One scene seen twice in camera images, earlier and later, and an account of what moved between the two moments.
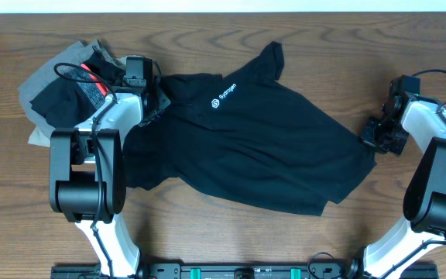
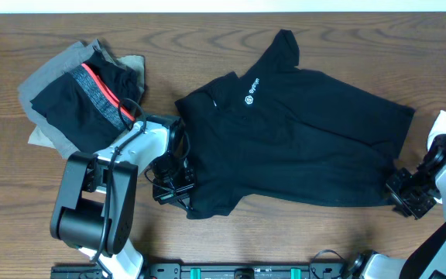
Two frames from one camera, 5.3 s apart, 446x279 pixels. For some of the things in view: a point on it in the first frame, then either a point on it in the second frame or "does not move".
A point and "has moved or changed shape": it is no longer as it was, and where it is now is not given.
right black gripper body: [384, 135] -> [414, 194]
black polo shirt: [248, 134] has moved or changed shape
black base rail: [246, 270] does not move
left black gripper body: [159, 102] -> [175, 182]
